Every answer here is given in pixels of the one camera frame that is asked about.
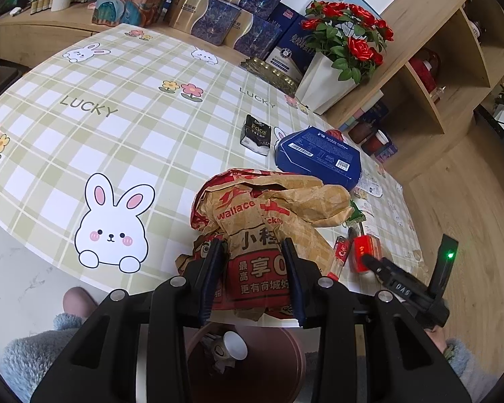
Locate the green gold snack wrapper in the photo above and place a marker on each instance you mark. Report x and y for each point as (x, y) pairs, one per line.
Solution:
(356, 214)

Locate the copper basket teal print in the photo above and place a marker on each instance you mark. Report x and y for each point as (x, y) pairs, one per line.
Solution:
(126, 8)

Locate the stack of pastel cups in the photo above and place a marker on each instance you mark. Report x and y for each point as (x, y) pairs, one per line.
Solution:
(349, 121)

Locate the dark red glass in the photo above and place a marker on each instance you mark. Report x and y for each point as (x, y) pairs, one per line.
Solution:
(361, 133)

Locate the dark cup white rim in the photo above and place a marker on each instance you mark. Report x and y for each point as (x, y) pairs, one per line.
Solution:
(377, 142)

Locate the white paper pouch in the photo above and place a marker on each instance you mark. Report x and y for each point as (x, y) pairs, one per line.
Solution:
(369, 185)

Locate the blue printed box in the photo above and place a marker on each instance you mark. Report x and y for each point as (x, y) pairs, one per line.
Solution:
(376, 113)

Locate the purple printed box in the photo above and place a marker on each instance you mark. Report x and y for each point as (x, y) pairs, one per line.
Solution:
(387, 153)

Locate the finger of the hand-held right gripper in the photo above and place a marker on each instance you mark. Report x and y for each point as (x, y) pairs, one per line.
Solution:
(380, 268)

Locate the red rose plant white pot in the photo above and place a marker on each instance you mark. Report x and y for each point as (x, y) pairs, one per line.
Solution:
(327, 84)

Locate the blue cardboard box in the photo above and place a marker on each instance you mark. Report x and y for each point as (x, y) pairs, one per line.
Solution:
(319, 157)

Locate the red small box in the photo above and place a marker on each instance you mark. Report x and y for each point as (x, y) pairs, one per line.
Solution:
(363, 247)

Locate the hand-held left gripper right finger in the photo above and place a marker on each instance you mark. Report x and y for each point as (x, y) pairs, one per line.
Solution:
(295, 283)

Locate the white paper cup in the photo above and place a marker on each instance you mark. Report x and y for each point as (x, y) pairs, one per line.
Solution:
(236, 344)

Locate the wooden sideboard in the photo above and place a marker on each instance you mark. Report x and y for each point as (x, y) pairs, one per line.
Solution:
(46, 33)

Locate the wooden shelf unit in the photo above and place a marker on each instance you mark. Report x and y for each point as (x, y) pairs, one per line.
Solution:
(424, 16)

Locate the person's bare knee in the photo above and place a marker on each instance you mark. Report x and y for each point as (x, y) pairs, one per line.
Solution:
(79, 304)

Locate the person's right forearm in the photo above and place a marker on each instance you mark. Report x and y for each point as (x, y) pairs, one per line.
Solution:
(466, 367)

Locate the row of small brown bottles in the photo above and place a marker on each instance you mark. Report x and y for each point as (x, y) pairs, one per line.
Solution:
(42, 2)

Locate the red glass jar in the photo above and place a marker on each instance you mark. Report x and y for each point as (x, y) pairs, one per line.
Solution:
(425, 67)

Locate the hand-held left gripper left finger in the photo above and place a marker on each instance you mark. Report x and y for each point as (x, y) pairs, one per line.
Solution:
(212, 279)

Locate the black tissue packet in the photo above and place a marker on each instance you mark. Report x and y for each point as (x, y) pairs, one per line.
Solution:
(255, 132)

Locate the dark blue box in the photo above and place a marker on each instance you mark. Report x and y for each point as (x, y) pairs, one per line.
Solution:
(286, 14)

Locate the blue white box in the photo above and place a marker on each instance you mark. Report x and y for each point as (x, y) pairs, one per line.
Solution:
(290, 52)

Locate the maroon trash bin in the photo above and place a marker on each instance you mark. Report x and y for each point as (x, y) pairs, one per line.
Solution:
(269, 365)

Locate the brown printed paper bag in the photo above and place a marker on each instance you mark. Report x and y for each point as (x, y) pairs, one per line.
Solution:
(256, 218)

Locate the plaid bunny tablecloth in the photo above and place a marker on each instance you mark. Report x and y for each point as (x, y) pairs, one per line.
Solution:
(151, 142)

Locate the small red sachet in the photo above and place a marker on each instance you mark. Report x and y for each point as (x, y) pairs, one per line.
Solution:
(339, 256)

